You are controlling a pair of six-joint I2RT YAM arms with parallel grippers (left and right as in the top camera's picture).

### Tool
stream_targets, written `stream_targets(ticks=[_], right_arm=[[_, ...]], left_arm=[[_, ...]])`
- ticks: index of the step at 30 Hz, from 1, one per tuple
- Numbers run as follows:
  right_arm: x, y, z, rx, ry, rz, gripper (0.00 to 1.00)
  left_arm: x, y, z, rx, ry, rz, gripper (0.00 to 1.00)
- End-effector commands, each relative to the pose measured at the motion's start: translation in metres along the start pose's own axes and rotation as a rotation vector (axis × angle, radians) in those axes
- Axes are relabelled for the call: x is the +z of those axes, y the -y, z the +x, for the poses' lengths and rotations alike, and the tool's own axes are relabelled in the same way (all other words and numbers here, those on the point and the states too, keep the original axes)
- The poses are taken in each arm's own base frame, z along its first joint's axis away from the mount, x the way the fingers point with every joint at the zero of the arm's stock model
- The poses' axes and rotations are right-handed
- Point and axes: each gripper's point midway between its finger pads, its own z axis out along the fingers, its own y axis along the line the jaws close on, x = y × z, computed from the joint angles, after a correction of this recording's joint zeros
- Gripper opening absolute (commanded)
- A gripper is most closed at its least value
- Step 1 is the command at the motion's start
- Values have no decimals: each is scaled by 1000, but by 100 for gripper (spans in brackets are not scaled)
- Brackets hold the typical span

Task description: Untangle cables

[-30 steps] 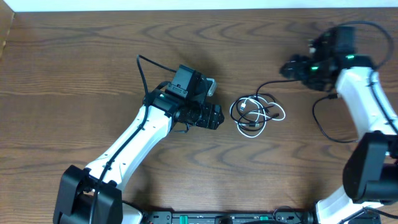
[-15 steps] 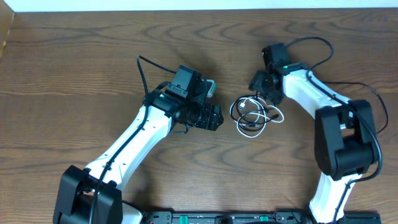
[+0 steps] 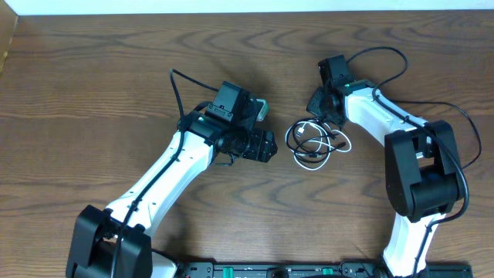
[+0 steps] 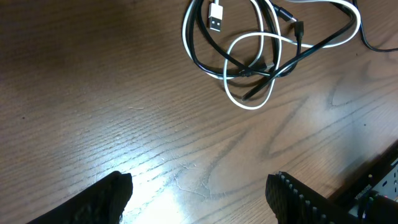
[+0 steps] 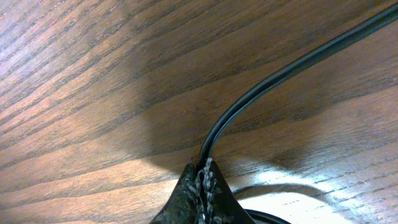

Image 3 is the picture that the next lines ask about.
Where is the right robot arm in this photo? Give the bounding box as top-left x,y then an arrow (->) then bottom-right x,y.
306,55 -> 469,277

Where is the white usb cable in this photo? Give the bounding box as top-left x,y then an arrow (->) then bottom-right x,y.
284,120 -> 353,171

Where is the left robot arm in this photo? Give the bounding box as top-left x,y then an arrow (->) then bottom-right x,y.
66,82 -> 277,277

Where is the black usb cable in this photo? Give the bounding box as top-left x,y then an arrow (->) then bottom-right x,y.
288,117 -> 347,165

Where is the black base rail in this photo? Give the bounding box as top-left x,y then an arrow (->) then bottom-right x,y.
154,254 -> 474,278

